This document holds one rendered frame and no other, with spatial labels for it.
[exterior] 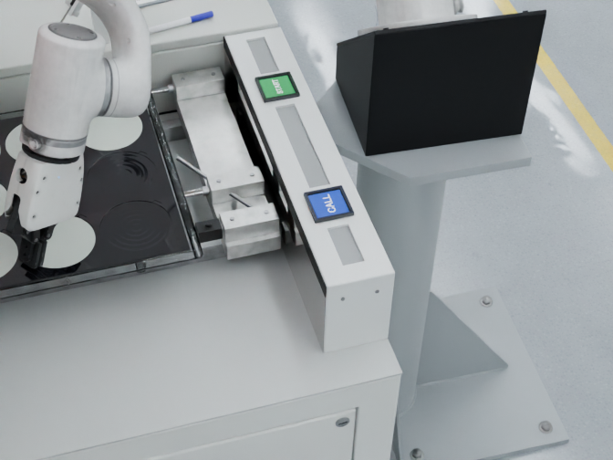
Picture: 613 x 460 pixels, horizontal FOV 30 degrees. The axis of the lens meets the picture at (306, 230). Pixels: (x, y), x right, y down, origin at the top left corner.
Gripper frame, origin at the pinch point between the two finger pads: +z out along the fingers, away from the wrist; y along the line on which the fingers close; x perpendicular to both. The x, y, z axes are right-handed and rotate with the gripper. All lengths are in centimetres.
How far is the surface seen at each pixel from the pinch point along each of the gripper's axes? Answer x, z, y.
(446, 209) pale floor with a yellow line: -3, 31, 152
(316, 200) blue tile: -28.0, -15.4, 22.9
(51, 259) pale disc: -1.6, 1.3, 2.3
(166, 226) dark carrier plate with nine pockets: -10.3, -4.6, 15.1
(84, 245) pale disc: -3.5, -0.6, 6.4
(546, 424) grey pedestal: -55, 48, 109
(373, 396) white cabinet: -46, 6, 21
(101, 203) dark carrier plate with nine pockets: 0.2, -3.9, 13.3
